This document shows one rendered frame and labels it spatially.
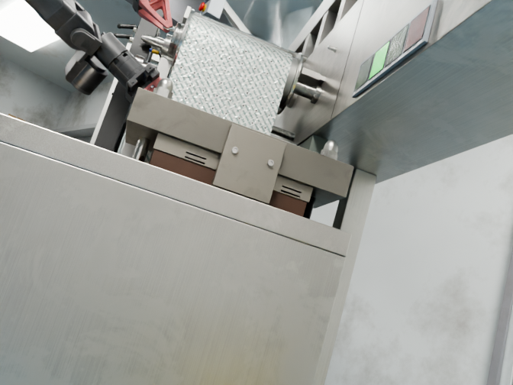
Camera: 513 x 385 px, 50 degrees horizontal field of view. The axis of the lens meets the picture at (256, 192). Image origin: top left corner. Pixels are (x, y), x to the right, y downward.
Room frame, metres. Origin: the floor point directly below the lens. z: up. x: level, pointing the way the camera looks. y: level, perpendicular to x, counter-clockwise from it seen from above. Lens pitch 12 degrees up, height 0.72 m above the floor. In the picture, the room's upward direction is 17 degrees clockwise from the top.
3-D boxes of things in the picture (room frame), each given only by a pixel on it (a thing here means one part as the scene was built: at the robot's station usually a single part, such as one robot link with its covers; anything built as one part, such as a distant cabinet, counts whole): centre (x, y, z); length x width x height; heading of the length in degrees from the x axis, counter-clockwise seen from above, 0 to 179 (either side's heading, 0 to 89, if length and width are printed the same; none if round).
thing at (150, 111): (0.99, 0.06, 1.00); 0.40 x 0.16 x 0.06; 101
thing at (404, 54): (0.82, -0.14, 1.18); 0.25 x 0.01 x 0.07; 11
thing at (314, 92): (1.20, -0.04, 1.25); 0.07 x 0.04 x 0.04; 101
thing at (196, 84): (1.10, 0.12, 1.10); 0.23 x 0.01 x 0.18; 101
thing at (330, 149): (0.98, -0.11, 1.05); 0.04 x 0.04 x 0.04
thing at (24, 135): (2.07, 0.39, 0.88); 2.52 x 0.66 x 0.04; 11
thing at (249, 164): (0.91, 0.02, 0.96); 0.10 x 0.03 x 0.11; 101
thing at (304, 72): (1.20, -0.04, 1.28); 0.06 x 0.05 x 0.02; 101
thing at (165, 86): (0.92, 0.21, 1.05); 0.04 x 0.04 x 0.04
